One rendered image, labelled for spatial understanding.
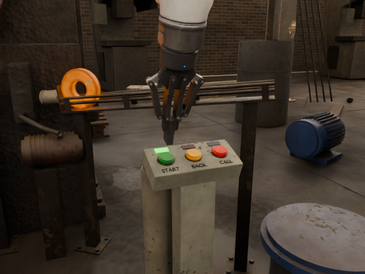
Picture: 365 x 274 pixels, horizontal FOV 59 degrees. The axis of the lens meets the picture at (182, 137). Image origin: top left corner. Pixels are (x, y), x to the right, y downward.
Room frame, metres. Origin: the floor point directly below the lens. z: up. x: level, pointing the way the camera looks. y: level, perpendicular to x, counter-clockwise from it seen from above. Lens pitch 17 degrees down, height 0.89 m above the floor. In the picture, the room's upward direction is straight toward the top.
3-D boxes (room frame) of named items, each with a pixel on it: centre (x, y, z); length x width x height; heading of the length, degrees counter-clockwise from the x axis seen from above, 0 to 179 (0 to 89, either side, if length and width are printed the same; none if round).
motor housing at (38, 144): (1.22, 0.51, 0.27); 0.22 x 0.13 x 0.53; 111
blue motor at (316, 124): (2.42, -1.08, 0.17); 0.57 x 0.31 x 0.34; 131
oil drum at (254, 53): (3.59, -0.89, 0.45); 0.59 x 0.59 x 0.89
